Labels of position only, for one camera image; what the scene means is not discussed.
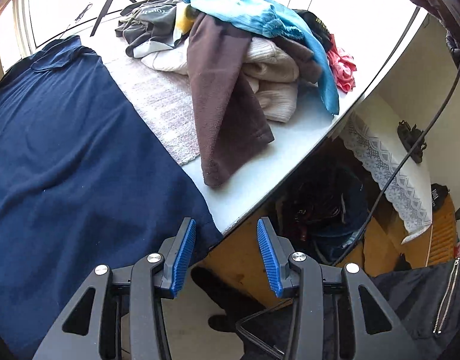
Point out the dark blue bag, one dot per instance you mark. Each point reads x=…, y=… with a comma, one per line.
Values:
x=335, y=213

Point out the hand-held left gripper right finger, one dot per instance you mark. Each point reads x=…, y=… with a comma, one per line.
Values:
x=269, y=258

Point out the black figurine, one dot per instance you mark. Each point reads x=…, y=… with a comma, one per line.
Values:
x=412, y=138

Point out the pink plaid blanket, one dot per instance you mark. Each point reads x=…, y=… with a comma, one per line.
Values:
x=158, y=101

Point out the pink garment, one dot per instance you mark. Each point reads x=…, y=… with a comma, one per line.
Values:
x=342, y=67

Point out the navy blue shirt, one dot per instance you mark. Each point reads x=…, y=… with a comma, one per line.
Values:
x=83, y=157

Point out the black tripod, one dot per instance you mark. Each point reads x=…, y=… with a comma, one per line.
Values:
x=110, y=3

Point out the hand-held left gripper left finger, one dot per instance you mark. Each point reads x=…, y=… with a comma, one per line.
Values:
x=183, y=258

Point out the cream knit sweater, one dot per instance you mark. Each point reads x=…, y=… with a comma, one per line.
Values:
x=275, y=67

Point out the brown fleece garment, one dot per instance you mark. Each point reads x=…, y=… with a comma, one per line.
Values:
x=222, y=101

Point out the white lace cloth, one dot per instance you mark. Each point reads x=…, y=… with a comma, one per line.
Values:
x=387, y=172

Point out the person's black shoe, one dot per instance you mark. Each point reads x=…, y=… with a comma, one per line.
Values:
x=222, y=323

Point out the black garment yellow trim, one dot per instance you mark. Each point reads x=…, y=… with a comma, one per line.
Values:
x=316, y=26

